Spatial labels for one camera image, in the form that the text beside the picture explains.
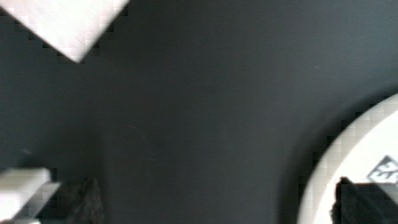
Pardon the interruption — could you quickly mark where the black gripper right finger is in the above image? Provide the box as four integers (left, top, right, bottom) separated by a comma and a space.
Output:
331, 177, 398, 224

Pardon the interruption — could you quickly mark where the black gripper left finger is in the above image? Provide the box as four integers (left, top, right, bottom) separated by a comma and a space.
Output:
50, 178, 105, 224

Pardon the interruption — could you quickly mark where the white round table top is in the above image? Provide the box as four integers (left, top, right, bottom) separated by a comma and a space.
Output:
297, 94, 398, 224

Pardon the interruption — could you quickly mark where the white left fence block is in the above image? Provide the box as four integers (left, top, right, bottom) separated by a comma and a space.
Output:
0, 168, 61, 224

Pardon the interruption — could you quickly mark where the white marker tag board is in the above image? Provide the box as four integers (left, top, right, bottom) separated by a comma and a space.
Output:
0, 0, 130, 62

